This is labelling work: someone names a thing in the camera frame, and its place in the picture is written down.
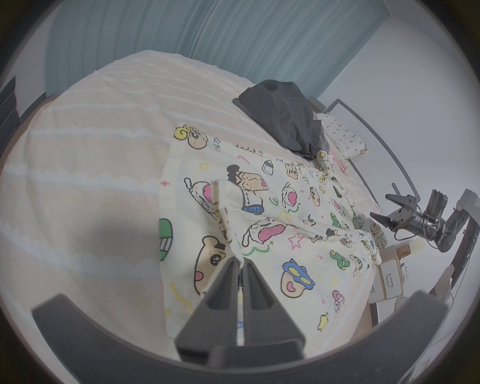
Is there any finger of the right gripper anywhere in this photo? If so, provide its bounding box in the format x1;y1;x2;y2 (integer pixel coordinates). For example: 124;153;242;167
369;211;401;231
385;193;416;211

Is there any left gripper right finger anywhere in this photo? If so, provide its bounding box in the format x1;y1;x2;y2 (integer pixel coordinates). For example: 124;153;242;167
243;259;306;353

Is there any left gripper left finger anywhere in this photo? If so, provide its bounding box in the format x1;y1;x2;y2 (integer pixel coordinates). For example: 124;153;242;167
174;259;241;364

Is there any white printed pyjama top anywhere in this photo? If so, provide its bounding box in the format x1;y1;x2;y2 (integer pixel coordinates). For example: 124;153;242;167
157;125;389;339

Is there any bed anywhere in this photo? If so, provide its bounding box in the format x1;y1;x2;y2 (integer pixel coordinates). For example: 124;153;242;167
0;50;419;361

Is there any white bedside table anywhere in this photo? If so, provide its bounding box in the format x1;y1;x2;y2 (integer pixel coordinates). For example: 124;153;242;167
368;244;407;328

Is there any pink garment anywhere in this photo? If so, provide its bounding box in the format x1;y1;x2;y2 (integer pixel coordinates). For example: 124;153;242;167
329;150;350;174

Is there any white printed pillow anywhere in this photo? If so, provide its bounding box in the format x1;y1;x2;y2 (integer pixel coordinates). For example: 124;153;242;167
314;111;371;161

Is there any black garment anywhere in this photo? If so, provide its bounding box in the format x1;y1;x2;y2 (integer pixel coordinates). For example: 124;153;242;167
232;79;331;161

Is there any blue-green curtain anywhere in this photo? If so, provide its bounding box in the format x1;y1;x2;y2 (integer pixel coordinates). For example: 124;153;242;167
44;0;391;99

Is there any black cable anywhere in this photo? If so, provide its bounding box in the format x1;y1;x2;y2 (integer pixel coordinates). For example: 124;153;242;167
393;228;426;244

